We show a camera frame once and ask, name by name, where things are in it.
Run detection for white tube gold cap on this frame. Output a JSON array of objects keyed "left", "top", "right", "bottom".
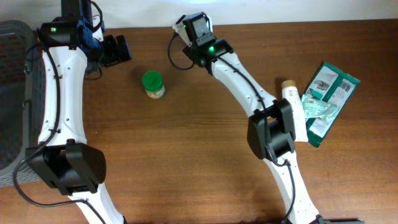
[{"left": 281, "top": 80, "right": 308, "bottom": 142}]

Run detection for green lid jar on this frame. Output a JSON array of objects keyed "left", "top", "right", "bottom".
[{"left": 142, "top": 71, "right": 165, "bottom": 99}]

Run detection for grey plastic basket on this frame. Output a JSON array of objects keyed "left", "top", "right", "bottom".
[{"left": 1, "top": 20, "right": 46, "bottom": 187}]

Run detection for green 3M gloves packet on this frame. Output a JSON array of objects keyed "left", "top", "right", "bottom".
[{"left": 303, "top": 62, "right": 361, "bottom": 147}]

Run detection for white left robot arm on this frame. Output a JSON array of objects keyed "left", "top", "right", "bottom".
[{"left": 25, "top": 1, "right": 131, "bottom": 223}]

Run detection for mint green snack pouch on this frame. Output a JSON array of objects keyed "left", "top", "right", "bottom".
[{"left": 302, "top": 95, "right": 341, "bottom": 122}]

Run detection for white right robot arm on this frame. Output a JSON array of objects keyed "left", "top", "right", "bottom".
[{"left": 173, "top": 12, "right": 325, "bottom": 223}]

